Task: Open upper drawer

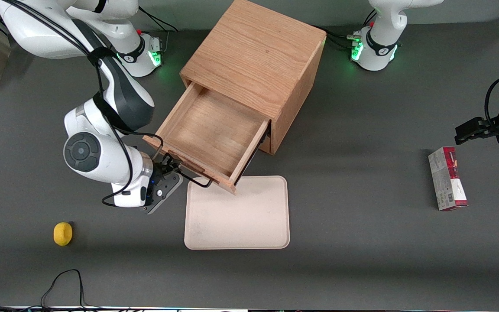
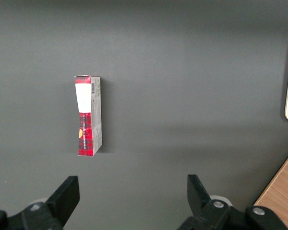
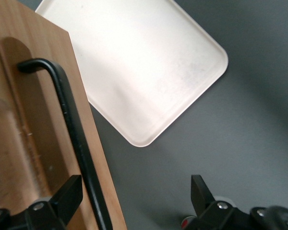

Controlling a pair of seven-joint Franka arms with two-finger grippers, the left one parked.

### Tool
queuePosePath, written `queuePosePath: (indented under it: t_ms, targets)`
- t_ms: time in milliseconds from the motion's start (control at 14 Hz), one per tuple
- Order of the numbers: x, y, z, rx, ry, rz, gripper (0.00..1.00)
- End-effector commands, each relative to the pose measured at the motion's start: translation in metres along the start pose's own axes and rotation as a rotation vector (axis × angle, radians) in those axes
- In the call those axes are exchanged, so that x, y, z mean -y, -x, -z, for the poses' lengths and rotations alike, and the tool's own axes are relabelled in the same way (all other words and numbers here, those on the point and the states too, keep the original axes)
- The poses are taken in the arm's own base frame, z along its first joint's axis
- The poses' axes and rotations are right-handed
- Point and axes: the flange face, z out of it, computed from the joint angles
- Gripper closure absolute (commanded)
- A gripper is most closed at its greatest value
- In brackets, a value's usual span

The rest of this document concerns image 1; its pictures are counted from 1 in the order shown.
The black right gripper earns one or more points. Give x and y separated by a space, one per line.
161 169

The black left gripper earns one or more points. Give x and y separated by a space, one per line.
497 126

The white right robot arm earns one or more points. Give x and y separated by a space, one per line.
102 160

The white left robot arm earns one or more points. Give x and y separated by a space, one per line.
379 47

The wooden drawer cabinet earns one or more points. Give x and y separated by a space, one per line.
254 47

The red and white carton box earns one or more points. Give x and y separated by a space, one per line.
446 182

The beige rectangular tray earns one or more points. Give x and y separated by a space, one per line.
241 216

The yellow lemon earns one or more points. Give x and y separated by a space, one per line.
63 234

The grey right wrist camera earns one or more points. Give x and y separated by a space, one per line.
168 190

